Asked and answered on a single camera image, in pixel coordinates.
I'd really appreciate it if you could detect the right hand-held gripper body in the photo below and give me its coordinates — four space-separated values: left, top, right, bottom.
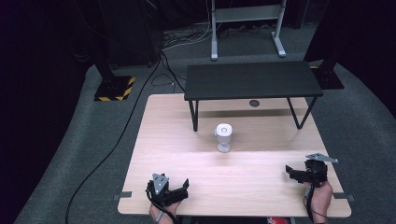
298 152 340 189

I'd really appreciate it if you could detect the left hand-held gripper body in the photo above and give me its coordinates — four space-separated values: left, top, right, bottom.
145 173 185 208

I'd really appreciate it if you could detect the white plastic bottle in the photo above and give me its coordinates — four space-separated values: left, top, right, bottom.
214 122 233 154

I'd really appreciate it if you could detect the person's left hand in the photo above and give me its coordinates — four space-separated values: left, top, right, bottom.
148 200 183 224

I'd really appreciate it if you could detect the person's right hand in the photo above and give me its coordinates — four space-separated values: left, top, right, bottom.
306 180 334 224

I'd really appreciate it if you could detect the red printed cloth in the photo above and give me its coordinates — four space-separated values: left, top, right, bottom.
266 217 292 224

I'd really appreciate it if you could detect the black stand with striped base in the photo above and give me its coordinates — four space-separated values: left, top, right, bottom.
306 57 346 91

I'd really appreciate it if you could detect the black desk shelf riser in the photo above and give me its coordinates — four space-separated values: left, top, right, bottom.
183 61 324 133

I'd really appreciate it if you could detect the yellow black striped base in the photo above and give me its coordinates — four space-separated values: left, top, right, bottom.
92 46 137 103

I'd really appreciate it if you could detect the grey metal stand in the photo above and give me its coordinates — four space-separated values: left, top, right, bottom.
210 0 288 62

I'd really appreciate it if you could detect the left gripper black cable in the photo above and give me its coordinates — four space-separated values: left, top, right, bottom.
145 186 180 224

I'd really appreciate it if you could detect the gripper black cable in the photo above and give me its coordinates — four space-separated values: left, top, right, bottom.
145 186 180 224
303 186 329 224

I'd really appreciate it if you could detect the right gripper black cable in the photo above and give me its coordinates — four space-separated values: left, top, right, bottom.
303 186 329 224

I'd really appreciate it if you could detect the grey table bracket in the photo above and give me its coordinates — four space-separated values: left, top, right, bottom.
113 190 134 202
332 191 356 203

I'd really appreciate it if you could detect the long black floor cable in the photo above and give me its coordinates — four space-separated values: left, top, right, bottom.
64 57 163 224

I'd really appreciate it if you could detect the thin black looped cable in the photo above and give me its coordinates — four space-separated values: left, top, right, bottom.
150 50 187 93

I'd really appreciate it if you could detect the tangle of floor cables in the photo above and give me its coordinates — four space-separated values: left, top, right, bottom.
161 21 219 51

